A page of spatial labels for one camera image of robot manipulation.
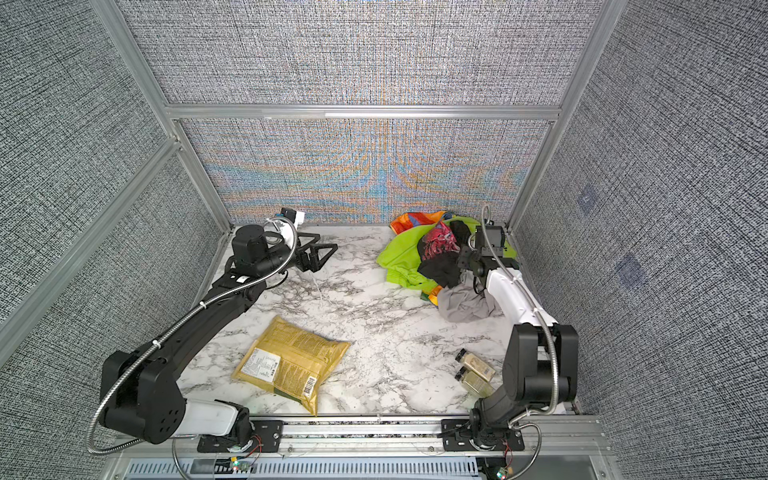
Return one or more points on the orange multicolour cloth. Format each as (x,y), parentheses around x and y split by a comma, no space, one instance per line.
(409,220)

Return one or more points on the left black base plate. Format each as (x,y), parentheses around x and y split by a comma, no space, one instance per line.
(258,436)

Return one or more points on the pink red patterned cloth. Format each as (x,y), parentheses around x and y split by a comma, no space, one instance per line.
(437,241)

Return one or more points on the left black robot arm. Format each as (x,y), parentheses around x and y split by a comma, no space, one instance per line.
(139,394)

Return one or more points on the white vented cable duct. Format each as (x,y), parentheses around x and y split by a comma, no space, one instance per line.
(306,468)

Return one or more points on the small glass bottle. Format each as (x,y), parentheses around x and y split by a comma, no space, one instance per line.
(475,363)
(473,383)

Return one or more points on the upper small glass bottle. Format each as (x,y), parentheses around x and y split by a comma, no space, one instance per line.
(475,363)

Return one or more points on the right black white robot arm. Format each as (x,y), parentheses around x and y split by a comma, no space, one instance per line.
(540,367)

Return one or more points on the grey cloth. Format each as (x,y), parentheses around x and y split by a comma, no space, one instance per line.
(462,304)

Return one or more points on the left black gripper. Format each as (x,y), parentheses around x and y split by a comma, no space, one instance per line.
(311,263)

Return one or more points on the black cloth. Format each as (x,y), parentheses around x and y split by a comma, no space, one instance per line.
(443,269)

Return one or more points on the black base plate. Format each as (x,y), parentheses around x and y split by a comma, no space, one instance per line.
(459,435)
(258,436)

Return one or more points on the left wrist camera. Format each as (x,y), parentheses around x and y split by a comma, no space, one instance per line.
(295,217)

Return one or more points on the yellow snack bag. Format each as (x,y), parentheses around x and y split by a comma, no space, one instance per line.
(291,362)

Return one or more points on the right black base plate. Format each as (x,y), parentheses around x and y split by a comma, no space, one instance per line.
(459,435)

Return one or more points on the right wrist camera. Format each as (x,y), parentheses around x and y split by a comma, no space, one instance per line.
(492,235)

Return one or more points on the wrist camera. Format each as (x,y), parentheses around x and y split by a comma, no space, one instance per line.
(492,235)
(295,217)

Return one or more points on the aluminium front rail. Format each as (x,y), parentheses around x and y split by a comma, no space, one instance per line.
(413,435)

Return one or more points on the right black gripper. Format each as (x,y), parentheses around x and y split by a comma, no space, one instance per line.
(464,253)

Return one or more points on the lower small glass bottle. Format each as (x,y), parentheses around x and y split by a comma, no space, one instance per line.
(473,383)

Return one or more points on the lime green cloth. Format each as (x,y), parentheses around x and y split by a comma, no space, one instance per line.
(400,258)

